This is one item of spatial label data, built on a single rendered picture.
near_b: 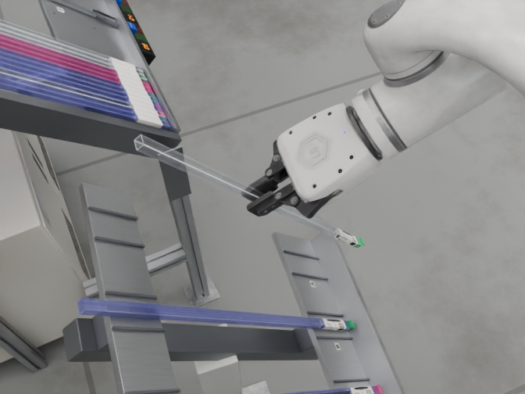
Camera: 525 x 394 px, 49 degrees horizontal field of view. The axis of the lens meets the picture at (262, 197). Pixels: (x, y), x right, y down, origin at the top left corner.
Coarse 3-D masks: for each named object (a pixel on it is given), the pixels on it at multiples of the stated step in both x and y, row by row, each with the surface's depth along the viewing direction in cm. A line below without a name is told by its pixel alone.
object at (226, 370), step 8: (224, 360) 81; (232, 360) 81; (200, 368) 80; (208, 368) 80; (216, 368) 80; (224, 368) 81; (232, 368) 83; (200, 376) 81; (208, 376) 82; (216, 376) 83; (224, 376) 85; (232, 376) 86; (208, 384) 85; (216, 384) 87; (224, 384) 88; (232, 384) 90; (240, 384) 92; (256, 384) 160; (264, 384) 160; (208, 392) 90; (216, 392) 91; (224, 392) 93; (232, 392) 95; (240, 392) 96; (248, 392) 159; (256, 392) 159; (264, 392) 159
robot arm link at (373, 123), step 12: (360, 96) 66; (372, 96) 65; (360, 108) 65; (372, 108) 64; (360, 120) 66; (372, 120) 64; (384, 120) 64; (372, 132) 64; (384, 132) 64; (372, 144) 66; (384, 144) 65; (396, 144) 65
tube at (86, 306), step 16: (80, 304) 58; (96, 304) 58; (112, 304) 60; (128, 304) 61; (144, 304) 63; (160, 304) 65; (176, 320) 67; (192, 320) 68; (208, 320) 70; (224, 320) 72; (240, 320) 74; (256, 320) 76; (272, 320) 79; (288, 320) 82; (304, 320) 85; (320, 320) 88; (336, 320) 92
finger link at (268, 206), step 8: (272, 192) 71; (256, 200) 72; (264, 200) 72; (272, 200) 72; (288, 200) 70; (296, 200) 70; (248, 208) 72; (256, 208) 73; (264, 208) 72; (272, 208) 72
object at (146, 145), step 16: (144, 144) 56; (160, 144) 59; (160, 160) 59; (176, 160) 60; (192, 160) 63; (208, 176) 64; (224, 176) 67; (240, 192) 70; (256, 192) 72; (288, 208) 78; (304, 224) 82; (320, 224) 85
